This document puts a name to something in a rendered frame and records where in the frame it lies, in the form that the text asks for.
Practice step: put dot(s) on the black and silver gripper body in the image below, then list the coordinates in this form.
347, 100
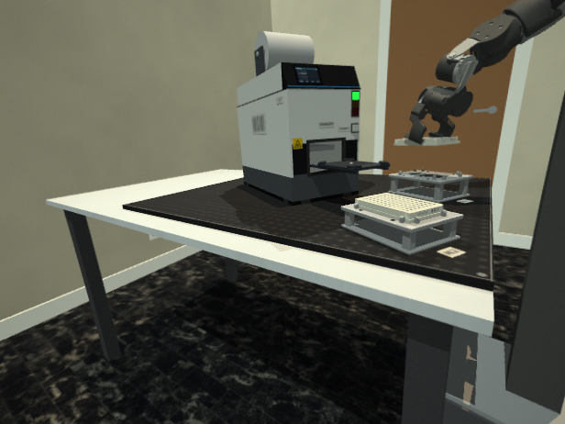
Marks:
440, 101

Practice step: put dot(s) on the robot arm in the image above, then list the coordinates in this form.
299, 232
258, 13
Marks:
493, 39

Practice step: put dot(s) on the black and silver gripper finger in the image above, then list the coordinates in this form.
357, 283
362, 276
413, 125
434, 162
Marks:
418, 129
445, 130

